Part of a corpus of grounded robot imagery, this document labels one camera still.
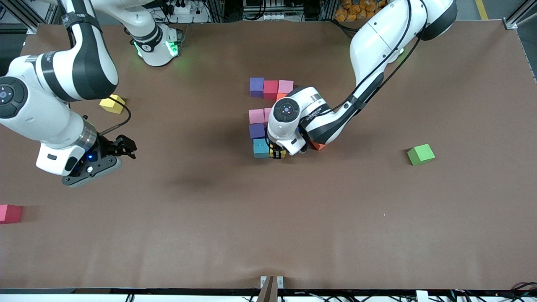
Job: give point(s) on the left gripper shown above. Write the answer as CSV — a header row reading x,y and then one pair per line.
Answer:
x,y
276,152

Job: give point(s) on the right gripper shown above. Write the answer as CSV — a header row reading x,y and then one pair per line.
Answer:
x,y
107,147

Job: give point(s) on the yellow foam cube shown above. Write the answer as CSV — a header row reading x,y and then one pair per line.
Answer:
x,y
110,105
282,154

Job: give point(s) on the light blue foam cube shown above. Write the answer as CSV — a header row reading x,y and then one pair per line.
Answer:
x,y
261,149

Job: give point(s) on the violet blue foam cube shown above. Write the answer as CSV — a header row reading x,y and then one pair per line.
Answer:
x,y
256,131

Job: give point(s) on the pale pink foam cube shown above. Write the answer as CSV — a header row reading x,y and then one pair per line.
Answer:
x,y
267,113

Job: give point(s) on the orange foam cube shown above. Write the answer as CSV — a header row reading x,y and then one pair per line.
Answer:
x,y
317,146
280,96

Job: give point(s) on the crimson foam cube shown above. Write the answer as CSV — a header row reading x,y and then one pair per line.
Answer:
x,y
270,89
10,214

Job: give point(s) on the dark purple foam cube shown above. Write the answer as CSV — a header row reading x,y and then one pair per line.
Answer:
x,y
256,87

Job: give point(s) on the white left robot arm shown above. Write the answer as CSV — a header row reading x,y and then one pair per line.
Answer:
x,y
377,37

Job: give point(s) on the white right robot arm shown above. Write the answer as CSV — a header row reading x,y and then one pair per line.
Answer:
x,y
37,121

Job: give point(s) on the brown table cover sheet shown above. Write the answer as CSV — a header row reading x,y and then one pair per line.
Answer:
x,y
126,243

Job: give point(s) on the white power strip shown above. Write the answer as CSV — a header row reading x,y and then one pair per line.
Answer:
x,y
277,16
195,16

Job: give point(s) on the green foam cube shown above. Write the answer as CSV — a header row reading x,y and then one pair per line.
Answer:
x,y
420,155

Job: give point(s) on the orange fruit net bag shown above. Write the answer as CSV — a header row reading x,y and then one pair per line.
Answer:
x,y
350,12

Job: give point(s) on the small metal bracket plate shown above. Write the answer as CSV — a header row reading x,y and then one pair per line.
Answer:
x,y
263,281

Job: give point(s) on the aluminium frame profile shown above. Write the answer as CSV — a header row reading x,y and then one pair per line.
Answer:
x,y
19,14
514,21

